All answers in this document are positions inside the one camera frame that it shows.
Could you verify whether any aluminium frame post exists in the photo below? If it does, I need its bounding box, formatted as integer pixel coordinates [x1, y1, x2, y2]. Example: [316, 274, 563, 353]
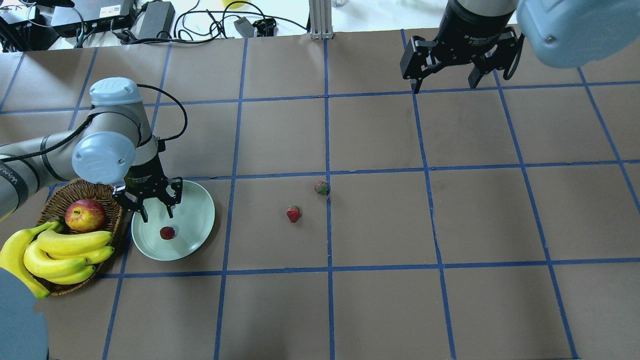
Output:
[308, 0, 335, 40]

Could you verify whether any light green plate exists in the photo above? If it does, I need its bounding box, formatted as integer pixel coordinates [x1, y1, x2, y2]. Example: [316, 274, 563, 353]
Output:
[130, 180, 216, 262]

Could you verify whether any black laptop power brick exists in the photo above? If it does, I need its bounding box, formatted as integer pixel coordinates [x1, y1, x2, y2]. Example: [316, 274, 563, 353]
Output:
[137, 1, 175, 39]

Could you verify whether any yellow banana bunch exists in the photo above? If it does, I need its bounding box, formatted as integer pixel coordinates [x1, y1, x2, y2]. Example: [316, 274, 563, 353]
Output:
[1, 218, 115, 299]

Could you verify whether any red apple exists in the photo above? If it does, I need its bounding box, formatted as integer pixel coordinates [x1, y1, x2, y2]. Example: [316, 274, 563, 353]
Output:
[64, 198, 107, 233]

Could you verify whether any woven wicker basket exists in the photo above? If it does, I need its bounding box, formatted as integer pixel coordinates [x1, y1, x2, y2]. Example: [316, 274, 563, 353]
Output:
[36, 177, 124, 297]

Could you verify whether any red strawberry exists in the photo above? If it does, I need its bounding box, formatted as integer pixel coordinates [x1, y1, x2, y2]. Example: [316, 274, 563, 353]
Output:
[285, 205, 302, 223]
[313, 180, 330, 196]

